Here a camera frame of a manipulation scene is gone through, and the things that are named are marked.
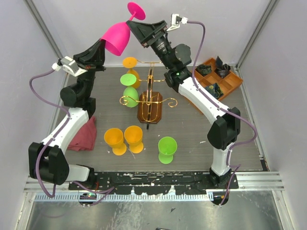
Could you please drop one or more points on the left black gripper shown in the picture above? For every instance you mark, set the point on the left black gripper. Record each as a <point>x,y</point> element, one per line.
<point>93,59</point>

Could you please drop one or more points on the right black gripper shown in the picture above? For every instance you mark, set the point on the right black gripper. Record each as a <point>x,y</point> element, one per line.
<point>144,32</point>

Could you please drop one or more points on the pink wine glass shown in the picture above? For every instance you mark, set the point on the pink wine glass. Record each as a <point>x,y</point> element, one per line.
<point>117,37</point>

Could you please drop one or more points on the orange wine glass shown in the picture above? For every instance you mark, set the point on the orange wine glass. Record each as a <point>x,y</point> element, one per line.
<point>133,136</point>
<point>130,63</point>
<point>114,138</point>

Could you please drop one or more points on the green wine glass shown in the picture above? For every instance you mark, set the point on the green wine glass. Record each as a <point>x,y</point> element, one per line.
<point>167,146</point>
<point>130,95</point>

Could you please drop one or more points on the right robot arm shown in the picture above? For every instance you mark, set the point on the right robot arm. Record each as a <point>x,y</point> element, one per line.
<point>225,123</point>

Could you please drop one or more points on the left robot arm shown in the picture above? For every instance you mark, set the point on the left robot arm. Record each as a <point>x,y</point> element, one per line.
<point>47,162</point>

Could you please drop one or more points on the green wine glass front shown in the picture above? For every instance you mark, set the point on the green wine glass front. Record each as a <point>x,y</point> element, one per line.
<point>167,146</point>

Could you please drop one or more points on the dark green folded tie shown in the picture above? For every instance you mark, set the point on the dark green folded tie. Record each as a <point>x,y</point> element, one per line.
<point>203,69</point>

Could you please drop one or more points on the red cloth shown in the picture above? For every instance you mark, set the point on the red cloth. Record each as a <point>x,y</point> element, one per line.
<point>85,138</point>

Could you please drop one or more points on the black patterned folded tie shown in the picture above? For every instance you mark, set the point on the black patterned folded tie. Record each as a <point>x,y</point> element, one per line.
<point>222,69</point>

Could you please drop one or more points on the blue floral folded tie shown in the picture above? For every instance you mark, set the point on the blue floral folded tie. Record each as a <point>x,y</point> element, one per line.
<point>214,89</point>

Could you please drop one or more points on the wooden compartment tray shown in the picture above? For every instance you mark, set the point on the wooden compartment tray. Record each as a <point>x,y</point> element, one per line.
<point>226,84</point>

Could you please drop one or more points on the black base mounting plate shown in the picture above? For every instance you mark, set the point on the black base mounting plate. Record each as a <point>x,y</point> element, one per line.
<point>155,183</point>

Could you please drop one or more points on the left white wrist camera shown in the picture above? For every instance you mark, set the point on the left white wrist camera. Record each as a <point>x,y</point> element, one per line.
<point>69,65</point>

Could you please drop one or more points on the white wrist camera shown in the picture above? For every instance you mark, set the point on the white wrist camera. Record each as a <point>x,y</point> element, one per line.
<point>175,22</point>
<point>69,65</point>

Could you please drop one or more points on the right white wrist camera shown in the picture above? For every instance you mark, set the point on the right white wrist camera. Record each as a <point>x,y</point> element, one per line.
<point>175,22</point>

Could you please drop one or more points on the gold wire wine glass rack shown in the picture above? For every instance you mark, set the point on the gold wire wine glass rack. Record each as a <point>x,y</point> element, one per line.
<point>150,102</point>

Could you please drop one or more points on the grey cable duct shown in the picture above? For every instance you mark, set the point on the grey cable duct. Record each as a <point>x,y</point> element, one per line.
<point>91,198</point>

